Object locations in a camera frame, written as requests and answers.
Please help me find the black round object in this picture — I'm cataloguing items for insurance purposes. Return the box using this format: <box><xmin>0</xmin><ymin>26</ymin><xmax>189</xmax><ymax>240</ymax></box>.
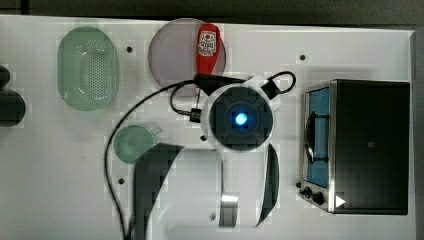
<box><xmin>0</xmin><ymin>66</ymin><xmax>26</xmax><ymax>127</ymax></box>

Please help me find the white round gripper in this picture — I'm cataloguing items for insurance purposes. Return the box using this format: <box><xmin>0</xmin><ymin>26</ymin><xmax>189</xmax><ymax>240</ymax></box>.
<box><xmin>199</xmin><ymin>74</ymin><xmax>280</xmax><ymax>151</ymax></box>

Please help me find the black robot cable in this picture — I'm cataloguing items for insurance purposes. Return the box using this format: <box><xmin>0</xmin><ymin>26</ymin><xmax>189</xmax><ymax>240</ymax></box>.
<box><xmin>103</xmin><ymin>70</ymin><xmax>297</xmax><ymax>240</ymax></box>

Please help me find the green mug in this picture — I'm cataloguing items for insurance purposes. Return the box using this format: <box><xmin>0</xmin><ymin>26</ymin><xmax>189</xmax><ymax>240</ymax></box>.
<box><xmin>113</xmin><ymin>125</ymin><xmax>162</xmax><ymax>164</ymax></box>

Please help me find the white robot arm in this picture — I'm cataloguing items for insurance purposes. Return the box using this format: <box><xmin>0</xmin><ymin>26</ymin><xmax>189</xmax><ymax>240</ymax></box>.
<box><xmin>131</xmin><ymin>75</ymin><xmax>280</xmax><ymax>240</ymax></box>

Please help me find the silver toaster oven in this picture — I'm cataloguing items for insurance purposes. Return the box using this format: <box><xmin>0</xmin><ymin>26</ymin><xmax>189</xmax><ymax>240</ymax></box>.
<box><xmin>297</xmin><ymin>79</ymin><xmax>410</xmax><ymax>215</ymax></box>

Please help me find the red plush ketchup bottle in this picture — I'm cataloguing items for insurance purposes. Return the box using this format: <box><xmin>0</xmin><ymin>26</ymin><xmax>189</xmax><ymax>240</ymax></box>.
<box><xmin>196</xmin><ymin>23</ymin><xmax>221</xmax><ymax>74</ymax></box>

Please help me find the green perforated colander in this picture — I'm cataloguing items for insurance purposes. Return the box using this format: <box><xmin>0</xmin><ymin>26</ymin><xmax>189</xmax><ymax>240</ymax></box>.
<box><xmin>57</xmin><ymin>26</ymin><xmax>119</xmax><ymax>111</ymax></box>

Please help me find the grey round plate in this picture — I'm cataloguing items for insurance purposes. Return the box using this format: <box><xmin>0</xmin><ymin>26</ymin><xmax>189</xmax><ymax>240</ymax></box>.
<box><xmin>148</xmin><ymin>18</ymin><xmax>226</xmax><ymax>87</ymax></box>

